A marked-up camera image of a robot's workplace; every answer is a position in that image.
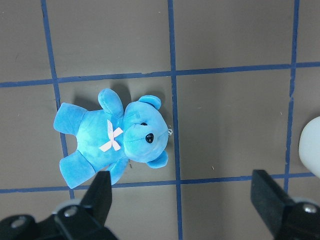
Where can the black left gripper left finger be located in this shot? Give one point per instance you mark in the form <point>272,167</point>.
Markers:
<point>86,220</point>

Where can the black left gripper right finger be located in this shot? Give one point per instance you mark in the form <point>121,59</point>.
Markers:
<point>286,217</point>

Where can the white trash can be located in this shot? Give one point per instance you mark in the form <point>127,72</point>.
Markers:
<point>309,146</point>

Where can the blue teddy bear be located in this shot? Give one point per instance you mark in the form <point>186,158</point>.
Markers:
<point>111,137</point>

